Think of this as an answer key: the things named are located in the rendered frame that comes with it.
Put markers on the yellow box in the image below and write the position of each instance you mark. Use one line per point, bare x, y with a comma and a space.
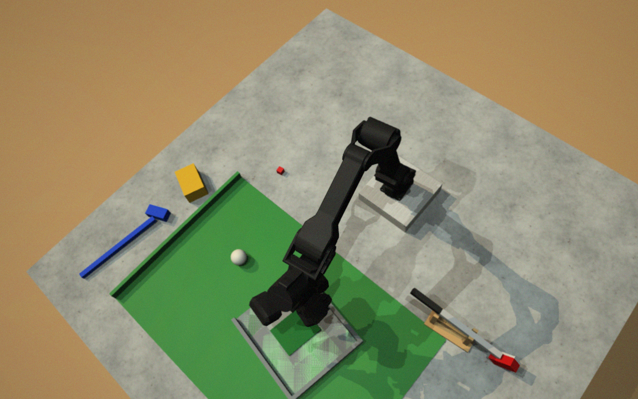
191, 183

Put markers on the white golf ball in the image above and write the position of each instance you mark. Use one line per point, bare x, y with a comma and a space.
238, 257

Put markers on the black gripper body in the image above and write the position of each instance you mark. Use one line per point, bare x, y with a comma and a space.
267, 313

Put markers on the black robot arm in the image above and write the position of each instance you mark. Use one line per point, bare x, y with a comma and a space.
317, 238

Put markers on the blue golf putter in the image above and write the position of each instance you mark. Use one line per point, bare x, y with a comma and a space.
154, 212

